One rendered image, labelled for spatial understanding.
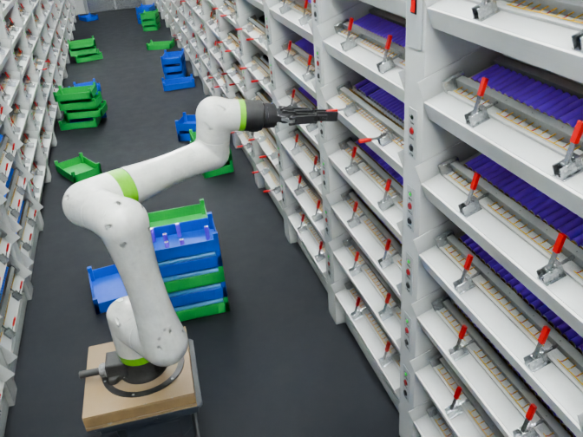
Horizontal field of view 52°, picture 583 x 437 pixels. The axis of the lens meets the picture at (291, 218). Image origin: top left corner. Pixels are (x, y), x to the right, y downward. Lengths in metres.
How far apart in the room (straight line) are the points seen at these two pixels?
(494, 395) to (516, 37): 0.80
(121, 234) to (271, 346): 1.15
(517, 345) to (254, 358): 1.33
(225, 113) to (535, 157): 0.94
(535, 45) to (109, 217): 0.97
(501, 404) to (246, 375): 1.15
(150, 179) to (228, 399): 0.95
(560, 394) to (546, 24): 0.65
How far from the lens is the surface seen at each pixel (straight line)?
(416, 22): 1.37
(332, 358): 2.39
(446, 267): 1.50
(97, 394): 1.94
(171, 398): 1.85
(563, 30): 1.05
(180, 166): 1.74
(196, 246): 2.47
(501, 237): 1.25
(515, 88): 1.29
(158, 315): 1.62
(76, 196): 1.59
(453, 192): 1.40
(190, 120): 4.74
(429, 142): 1.43
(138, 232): 1.47
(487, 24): 1.16
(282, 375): 2.33
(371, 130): 1.76
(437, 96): 1.39
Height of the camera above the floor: 1.61
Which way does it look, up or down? 29 degrees down
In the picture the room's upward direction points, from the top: 5 degrees counter-clockwise
